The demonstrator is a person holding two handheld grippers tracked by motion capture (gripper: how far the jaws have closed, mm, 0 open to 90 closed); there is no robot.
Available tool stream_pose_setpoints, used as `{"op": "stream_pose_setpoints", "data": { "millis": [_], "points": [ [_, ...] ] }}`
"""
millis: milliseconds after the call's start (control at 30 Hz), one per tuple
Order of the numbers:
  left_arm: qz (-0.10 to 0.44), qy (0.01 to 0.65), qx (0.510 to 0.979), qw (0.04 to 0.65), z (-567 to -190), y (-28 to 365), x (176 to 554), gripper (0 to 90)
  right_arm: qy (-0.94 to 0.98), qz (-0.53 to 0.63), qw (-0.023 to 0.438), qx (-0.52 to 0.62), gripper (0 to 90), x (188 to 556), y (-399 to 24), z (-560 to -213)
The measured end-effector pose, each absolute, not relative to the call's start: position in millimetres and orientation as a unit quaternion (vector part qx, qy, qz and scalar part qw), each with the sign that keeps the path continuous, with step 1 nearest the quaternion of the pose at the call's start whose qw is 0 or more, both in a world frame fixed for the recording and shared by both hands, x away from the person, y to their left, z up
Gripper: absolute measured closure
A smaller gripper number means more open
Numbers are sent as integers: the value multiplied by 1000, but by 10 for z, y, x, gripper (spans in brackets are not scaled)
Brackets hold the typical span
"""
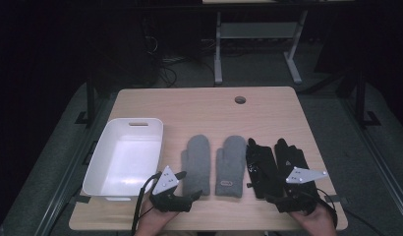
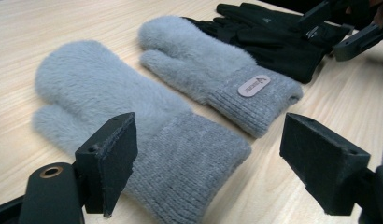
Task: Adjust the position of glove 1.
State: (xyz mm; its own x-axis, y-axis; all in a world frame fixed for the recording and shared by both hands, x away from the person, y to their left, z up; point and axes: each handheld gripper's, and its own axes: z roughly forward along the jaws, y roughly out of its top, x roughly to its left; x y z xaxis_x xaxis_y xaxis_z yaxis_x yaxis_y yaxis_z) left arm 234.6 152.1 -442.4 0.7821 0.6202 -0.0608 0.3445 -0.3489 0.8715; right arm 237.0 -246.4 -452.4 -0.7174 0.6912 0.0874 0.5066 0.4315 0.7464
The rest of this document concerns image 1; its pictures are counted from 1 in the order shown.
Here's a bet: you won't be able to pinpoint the black glove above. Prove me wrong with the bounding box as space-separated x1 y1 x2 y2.
273 138 321 202
245 137 284 200

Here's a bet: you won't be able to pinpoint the person's left hand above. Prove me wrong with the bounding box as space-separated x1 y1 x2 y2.
135 199 180 236

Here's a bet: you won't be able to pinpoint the grey knit mitten with label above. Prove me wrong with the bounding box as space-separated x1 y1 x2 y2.
214 135 248 199

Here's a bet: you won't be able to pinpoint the grey tape tab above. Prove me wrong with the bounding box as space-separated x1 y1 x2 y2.
323 194 350 205
71 194 92 205

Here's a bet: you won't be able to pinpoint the metal floor rail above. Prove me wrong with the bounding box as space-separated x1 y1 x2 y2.
33 96 110 236
340 96 403 227

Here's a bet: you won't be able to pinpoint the black floor cable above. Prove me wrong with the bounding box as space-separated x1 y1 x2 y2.
344 207 387 236

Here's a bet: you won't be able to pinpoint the loose floor cables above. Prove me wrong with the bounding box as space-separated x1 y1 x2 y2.
142 33 217 89

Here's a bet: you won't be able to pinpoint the black metal stand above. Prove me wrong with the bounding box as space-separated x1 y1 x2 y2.
74 73 97 127
353 70 382 130

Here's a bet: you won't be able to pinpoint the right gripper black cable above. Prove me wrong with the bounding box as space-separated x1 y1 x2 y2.
316 188 339 229

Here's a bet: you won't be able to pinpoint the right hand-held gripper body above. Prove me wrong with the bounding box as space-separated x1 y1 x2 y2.
274 166 329 216

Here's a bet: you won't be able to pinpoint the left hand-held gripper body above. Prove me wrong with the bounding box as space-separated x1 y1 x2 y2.
149 165 194 213

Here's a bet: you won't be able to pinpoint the white metal desk frame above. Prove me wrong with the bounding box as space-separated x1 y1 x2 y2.
213 9 310 87

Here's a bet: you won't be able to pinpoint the person's right hand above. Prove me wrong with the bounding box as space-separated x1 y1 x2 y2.
289 203 338 236

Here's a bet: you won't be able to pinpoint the white plastic bin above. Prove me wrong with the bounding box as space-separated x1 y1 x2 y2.
82 117 164 203

